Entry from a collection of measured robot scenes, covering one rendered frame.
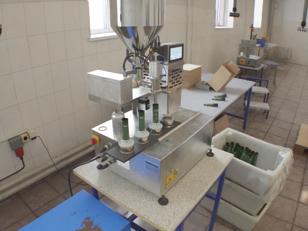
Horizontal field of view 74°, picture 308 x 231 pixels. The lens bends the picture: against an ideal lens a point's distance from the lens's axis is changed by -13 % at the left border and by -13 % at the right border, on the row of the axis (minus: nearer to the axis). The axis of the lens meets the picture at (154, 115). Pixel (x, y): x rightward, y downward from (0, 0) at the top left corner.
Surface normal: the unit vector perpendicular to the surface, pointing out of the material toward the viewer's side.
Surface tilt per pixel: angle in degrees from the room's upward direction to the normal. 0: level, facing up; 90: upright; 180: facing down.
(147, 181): 90
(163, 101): 90
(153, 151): 0
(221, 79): 90
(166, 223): 0
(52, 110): 90
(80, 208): 0
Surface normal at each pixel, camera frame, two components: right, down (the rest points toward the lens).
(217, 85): -0.62, 0.33
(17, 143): 0.79, 0.25
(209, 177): 0.00, -0.91
